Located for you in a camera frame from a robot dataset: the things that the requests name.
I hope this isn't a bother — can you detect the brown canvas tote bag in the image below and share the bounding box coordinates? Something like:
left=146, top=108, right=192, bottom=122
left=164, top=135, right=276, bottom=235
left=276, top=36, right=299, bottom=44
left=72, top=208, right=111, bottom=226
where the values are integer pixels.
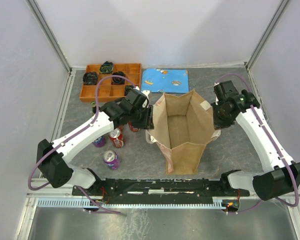
left=145, top=90, right=221, bottom=175

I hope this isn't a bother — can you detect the green glass bottle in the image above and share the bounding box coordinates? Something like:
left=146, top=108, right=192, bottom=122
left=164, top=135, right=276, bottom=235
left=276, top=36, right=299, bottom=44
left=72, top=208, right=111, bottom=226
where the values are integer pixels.
left=90, top=101, right=97, bottom=115

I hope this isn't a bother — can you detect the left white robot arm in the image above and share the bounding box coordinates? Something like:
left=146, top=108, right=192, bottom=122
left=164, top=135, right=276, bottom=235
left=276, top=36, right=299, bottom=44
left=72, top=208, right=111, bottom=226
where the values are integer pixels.
left=36, top=88, right=154, bottom=195

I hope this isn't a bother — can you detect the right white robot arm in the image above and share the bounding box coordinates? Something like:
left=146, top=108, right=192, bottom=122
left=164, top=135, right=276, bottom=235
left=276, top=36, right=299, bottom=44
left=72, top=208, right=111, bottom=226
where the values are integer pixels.
left=211, top=80, right=300, bottom=201

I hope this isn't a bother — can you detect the red coke can back right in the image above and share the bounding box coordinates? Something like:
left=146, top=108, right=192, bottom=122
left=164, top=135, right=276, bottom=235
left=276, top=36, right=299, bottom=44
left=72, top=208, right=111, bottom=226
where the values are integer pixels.
left=128, top=122, right=140, bottom=132

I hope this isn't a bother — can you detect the red coke can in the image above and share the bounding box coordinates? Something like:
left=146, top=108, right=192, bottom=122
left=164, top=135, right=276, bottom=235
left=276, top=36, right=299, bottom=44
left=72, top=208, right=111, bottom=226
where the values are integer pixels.
left=128, top=122, right=140, bottom=132
left=108, top=128, right=125, bottom=148

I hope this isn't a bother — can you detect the dark rolled sock right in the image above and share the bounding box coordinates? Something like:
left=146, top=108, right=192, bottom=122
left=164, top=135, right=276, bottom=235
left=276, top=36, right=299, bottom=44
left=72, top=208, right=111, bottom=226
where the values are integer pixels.
left=124, top=85, right=139, bottom=97

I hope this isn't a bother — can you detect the red coke can front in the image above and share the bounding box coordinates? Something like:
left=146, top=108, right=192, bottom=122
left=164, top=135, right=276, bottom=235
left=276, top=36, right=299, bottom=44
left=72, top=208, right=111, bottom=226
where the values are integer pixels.
left=108, top=128, right=125, bottom=148

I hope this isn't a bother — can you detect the dark rolled sock middle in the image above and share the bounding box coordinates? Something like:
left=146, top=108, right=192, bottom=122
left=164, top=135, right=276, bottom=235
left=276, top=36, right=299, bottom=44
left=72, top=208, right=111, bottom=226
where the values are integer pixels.
left=111, top=71, right=126, bottom=85

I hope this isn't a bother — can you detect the blue patterned cloth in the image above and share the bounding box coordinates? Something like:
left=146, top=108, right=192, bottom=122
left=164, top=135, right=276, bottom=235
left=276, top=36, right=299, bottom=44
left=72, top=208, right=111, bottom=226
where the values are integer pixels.
left=140, top=68, right=189, bottom=94

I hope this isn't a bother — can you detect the purple fanta can left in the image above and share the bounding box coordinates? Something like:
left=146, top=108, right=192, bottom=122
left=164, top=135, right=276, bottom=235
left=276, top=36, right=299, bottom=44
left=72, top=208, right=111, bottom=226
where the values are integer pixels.
left=92, top=136, right=106, bottom=148

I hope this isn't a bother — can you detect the purple fanta can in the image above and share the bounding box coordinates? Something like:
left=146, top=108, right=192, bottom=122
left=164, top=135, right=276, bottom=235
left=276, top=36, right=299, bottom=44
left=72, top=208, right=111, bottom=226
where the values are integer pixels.
left=92, top=136, right=106, bottom=148
left=103, top=150, right=120, bottom=170

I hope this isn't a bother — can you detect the dark rolled sock top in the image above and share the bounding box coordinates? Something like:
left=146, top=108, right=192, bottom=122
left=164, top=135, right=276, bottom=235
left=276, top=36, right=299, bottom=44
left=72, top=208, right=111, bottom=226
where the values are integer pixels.
left=99, top=61, right=114, bottom=75

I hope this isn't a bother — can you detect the purple fanta can front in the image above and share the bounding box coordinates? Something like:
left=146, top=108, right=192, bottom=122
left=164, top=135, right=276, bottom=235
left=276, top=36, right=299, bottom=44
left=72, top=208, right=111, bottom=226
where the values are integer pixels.
left=103, top=150, right=120, bottom=170

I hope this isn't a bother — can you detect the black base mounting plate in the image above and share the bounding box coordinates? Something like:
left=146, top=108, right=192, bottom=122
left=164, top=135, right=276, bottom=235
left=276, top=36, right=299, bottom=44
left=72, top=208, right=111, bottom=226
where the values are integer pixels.
left=85, top=178, right=250, bottom=204

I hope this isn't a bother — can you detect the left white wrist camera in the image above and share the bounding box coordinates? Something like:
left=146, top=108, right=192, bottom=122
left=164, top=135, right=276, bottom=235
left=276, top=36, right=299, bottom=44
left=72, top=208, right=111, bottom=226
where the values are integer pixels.
left=142, top=90, right=151, bottom=97

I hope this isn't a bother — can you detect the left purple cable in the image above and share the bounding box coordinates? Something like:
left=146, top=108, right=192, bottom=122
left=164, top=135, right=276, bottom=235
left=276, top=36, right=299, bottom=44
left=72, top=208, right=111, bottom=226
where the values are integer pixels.
left=27, top=75, right=141, bottom=216

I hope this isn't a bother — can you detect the right aluminium corner post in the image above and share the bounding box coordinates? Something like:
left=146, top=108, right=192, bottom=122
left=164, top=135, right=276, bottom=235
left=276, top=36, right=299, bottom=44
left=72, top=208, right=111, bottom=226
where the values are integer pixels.
left=245, top=0, right=291, bottom=70

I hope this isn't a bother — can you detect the aluminium corner post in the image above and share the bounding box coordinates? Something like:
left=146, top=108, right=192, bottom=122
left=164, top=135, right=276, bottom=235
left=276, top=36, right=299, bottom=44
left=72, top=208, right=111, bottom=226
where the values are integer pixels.
left=245, top=0, right=291, bottom=70
left=26, top=0, right=72, bottom=72

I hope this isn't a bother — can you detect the light blue cable duct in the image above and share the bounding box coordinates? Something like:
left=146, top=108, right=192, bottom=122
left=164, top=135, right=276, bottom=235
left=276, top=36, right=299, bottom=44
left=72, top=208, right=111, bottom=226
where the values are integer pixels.
left=37, top=197, right=231, bottom=210

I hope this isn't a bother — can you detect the left aluminium corner post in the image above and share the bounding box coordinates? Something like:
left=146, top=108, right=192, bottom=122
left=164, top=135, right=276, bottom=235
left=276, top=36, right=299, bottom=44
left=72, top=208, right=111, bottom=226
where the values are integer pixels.
left=26, top=0, right=72, bottom=72

